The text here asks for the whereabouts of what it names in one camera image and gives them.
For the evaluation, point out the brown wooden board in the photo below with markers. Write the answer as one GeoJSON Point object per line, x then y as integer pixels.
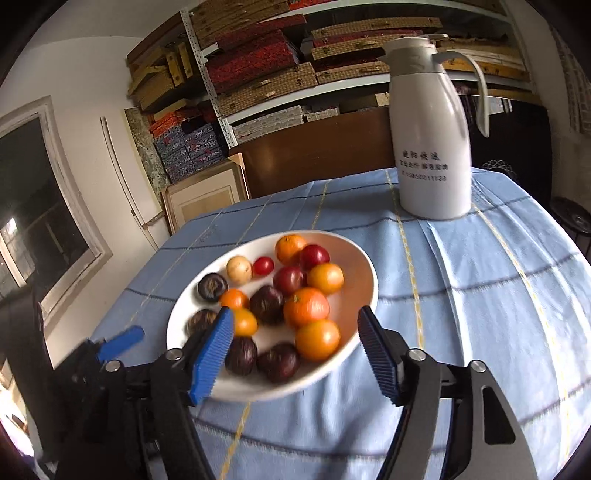
{"type": "Point", "coordinates": [318, 152]}

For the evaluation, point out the large orange persimmon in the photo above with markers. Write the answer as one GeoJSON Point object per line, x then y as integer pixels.
{"type": "Point", "coordinates": [317, 340]}

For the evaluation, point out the small orange tangerine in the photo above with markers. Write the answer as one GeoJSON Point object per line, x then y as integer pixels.
{"type": "Point", "coordinates": [234, 298]}

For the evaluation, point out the white oval plate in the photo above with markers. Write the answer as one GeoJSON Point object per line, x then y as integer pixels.
{"type": "Point", "coordinates": [355, 286]}

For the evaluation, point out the dark cabinet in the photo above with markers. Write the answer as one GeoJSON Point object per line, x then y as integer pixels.
{"type": "Point", "coordinates": [512, 147]}

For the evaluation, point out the stack of blue patterned boxes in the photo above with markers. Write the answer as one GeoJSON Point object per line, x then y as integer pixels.
{"type": "Point", "coordinates": [191, 147]}

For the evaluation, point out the small red plum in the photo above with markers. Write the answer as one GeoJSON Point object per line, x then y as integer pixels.
{"type": "Point", "coordinates": [316, 256]}

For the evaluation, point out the stack of woven boxes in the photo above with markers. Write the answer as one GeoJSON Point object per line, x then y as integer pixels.
{"type": "Point", "coordinates": [258, 55]}

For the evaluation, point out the white leaning panel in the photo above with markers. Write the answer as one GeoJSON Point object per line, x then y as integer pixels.
{"type": "Point", "coordinates": [124, 175]}

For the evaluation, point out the black round object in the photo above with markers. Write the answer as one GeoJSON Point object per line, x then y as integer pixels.
{"type": "Point", "coordinates": [571, 219]}

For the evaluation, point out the dark purple round fruit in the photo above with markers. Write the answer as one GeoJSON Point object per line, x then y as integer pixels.
{"type": "Point", "coordinates": [241, 356]}
{"type": "Point", "coordinates": [267, 304]}
{"type": "Point", "coordinates": [278, 362]}
{"type": "Point", "coordinates": [212, 287]}
{"type": "Point", "coordinates": [201, 321]}

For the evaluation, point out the white thermos jug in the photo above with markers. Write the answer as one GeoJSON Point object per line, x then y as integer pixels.
{"type": "Point", "coordinates": [431, 138]}

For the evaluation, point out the white framed window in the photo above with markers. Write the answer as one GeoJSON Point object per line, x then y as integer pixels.
{"type": "Point", "coordinates": [41, 203]}

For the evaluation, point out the framed picture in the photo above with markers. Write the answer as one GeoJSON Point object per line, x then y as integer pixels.
{"type": "Point", "coordinates": [203, 198]}

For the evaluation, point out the blue checked tablecloth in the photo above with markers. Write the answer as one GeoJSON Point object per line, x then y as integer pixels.
{"type": "Point", "coordinates": [461, 300]}

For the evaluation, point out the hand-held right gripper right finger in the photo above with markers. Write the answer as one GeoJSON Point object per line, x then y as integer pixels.
{"type": "Point", "coordinates": [378, 355]}

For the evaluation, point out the metal shelf rack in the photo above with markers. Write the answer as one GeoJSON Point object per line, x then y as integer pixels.
{"type": "Point", "coordinates": [198, 50]}

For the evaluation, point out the large red plum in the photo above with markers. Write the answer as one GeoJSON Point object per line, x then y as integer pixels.
{"type": "Point", "coordinates": [288, 280]}

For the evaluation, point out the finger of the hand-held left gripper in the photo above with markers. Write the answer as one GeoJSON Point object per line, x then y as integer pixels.
{"type": "Point", "coordinates": [121, 342]}

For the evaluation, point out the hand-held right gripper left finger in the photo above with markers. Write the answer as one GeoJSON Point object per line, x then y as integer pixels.
{"type": "Point", "coordinates": [212, 355]}

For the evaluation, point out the green marbled panel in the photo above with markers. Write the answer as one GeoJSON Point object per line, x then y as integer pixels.
{"type": "Point", "coordinates": [147, 152]}

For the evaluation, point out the small pale orange fruit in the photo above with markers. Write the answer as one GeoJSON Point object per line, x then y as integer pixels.
{"type": "Point", "coordinates": [238, 270]}

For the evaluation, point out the tiny red cherry tomato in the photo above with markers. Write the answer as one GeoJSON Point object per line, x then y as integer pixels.
{"type": "Point", "coordinates": [263, 266]}

